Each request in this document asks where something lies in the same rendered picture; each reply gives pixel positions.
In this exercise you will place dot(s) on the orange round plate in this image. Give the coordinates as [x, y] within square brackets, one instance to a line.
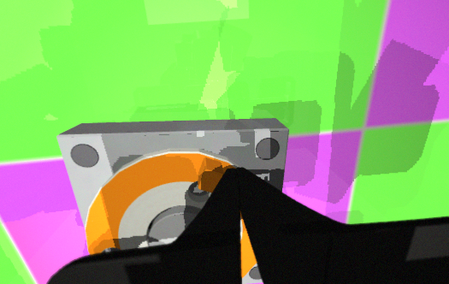
[128, 201]

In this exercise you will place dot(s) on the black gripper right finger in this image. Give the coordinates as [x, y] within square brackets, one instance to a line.
[294, 244]

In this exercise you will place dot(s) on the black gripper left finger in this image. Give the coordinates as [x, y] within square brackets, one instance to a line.
[208, 251]

